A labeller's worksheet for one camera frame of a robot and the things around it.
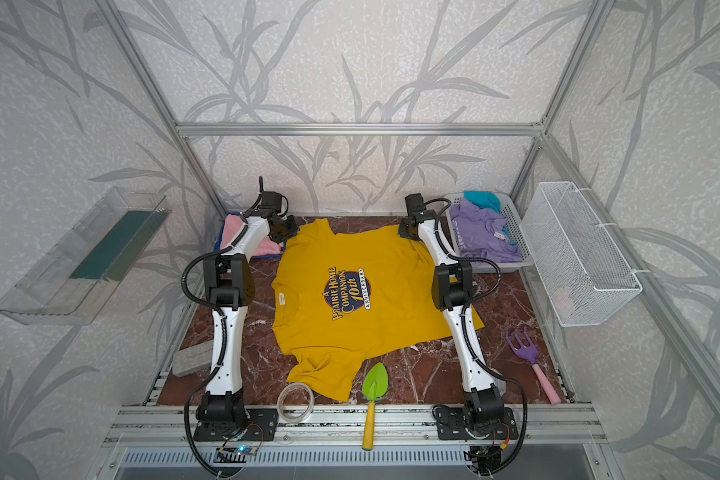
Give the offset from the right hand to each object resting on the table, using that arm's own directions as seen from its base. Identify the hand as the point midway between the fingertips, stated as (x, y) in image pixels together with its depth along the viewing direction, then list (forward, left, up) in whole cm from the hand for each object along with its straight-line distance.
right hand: (408, 223), depth 115 cm
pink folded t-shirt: (-2, +67, +4) cm, 67 cm away
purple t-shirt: (-8, -25, +2) cm, 27 cm away
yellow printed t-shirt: (-30, +24, -3) cm, 39 cm away
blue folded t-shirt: (-11, +71, +1) cm, 72 cm away
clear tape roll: (-63, +37, 0) cm, 73 cm away
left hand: (-2, +41, +5) cm, 41 cm away
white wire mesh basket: (-46, -31, +33) cm, 65 cm away
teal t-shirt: (+5, -28, +7) cm, 30 cm away
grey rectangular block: (-53, +64, +2) cm, 83 cm away
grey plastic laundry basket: (-9, -38, +5) cm, 39 cm away
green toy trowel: (-59, +13, 0) cm, 60 cm away
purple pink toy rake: (-49, -33, -3) cm, 59 cm away
